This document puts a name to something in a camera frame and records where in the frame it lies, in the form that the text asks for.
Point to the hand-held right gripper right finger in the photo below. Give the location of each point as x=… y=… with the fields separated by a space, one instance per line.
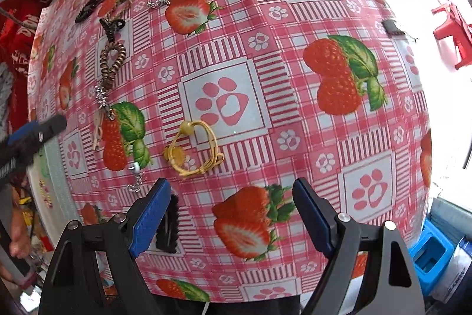
x=313 y=219

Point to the small silver charm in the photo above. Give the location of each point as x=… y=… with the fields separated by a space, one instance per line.
x=135 y=179

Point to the person's left hand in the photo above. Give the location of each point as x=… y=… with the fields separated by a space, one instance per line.
x=18 y=233

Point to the white tray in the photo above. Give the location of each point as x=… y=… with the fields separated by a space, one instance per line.
x=61 y=186

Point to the white box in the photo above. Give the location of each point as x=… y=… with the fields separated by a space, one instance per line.
x=459 y=270

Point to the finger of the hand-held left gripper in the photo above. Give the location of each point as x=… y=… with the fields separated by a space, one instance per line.
x=40 y=130

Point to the blue plastic stool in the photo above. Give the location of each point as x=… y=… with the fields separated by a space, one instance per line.
x=433 y=248

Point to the green bangle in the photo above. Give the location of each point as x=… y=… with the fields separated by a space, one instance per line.
x=44 y=168

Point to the black hair claw clip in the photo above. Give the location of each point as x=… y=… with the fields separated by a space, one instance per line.
x=110 y=28

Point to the red printed bag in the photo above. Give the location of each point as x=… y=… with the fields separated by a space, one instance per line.
x=18 y=34

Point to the red plastic stool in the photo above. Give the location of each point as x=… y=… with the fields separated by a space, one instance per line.
x=451 y=29

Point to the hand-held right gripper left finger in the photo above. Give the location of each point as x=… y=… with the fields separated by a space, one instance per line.
x=151 y=217

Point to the strawberry print tablecloth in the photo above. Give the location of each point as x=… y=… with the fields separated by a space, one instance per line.
x=295 y=115

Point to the grey knitted cloth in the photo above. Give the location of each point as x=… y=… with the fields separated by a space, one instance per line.
x=5 y=90

